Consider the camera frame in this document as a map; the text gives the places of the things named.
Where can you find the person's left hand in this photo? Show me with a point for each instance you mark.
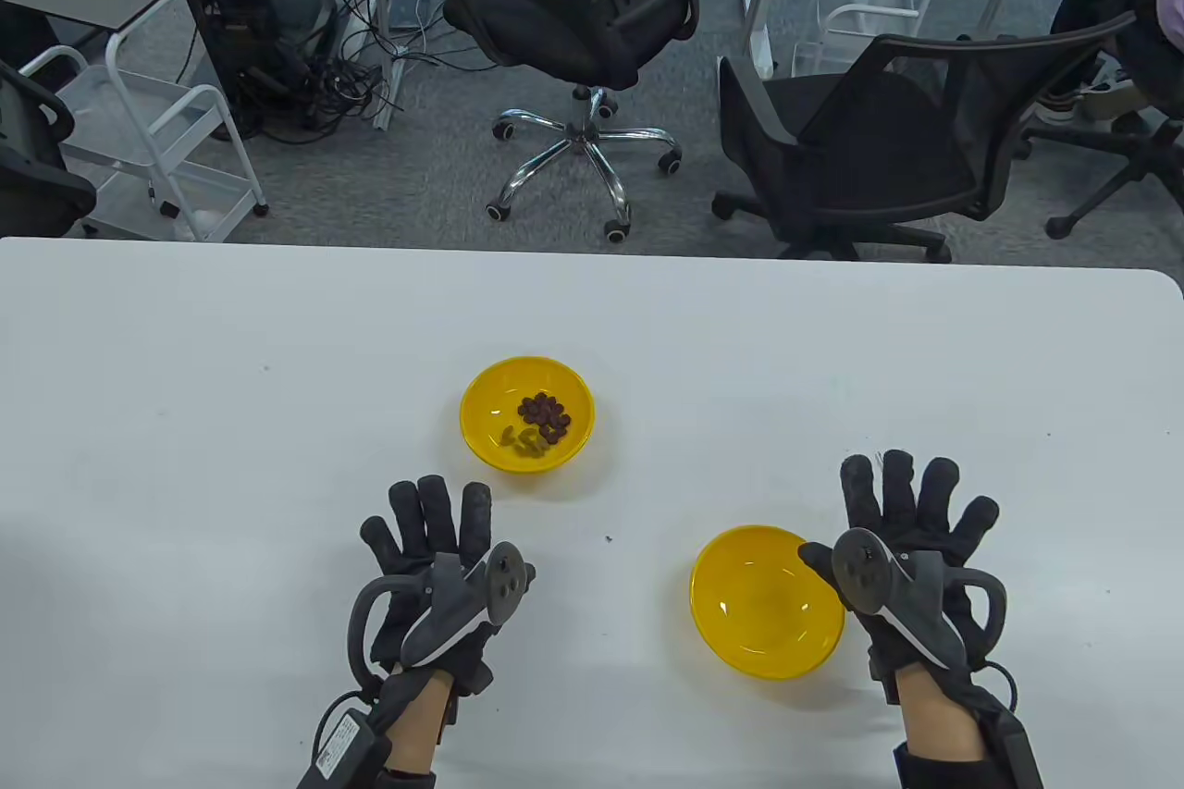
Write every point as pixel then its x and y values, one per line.
pixel 430 521

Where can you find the person's right hand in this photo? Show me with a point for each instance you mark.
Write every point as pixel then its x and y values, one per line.
pixel 902 502

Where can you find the grey hand controller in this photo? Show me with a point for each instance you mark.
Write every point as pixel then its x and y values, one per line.
pixel 888 585
pixel 462 604

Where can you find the yellow plastic bowl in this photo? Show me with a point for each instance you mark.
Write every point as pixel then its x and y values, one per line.
pixel 758 613
pixel 490 400

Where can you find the pile of dark brown raisins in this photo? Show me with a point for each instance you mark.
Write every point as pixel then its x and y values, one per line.
pixel 541 410

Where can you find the person's right forearm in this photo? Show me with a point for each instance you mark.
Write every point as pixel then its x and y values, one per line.
pixel 939 724

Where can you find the person's left forearm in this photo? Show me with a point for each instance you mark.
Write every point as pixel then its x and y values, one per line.
pixel 416 724

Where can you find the black mesh office chair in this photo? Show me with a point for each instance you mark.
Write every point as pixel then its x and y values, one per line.
pixel 860 141

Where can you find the white utility cart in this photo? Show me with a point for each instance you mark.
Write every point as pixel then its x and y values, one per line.
pixel 120 114
pixel 869 10

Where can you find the black office chair chrome base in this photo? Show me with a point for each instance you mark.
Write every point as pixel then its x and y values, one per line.
pixel 573 21

